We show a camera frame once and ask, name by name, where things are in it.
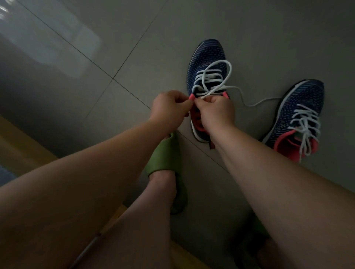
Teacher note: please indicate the person's right hand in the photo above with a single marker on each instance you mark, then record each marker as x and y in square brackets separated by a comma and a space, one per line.
[217, 110]

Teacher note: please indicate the person's left hand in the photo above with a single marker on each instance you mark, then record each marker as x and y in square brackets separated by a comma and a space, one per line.
[169, 109]

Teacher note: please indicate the white shoelace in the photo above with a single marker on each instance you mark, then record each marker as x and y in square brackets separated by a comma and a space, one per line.
[306, 127]
[213, 73]

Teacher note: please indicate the blue knit sneaker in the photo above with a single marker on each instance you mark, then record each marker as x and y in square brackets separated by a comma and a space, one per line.
[302, 99]
[208, 52]

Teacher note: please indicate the person's right forearm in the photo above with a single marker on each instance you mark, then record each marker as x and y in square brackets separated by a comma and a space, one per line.
[288, 199]

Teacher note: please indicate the person's left leg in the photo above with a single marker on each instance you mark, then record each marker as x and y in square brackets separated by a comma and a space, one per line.
[133, 230]

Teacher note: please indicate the person's leg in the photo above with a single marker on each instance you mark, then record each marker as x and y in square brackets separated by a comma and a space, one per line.
[269, 255]
[133, 230]

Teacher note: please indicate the person's right leg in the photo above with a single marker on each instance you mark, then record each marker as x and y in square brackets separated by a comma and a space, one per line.
[269, 255]

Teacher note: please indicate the green foam slipper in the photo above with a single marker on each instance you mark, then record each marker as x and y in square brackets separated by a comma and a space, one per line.
[255, 238]
[166, 158]

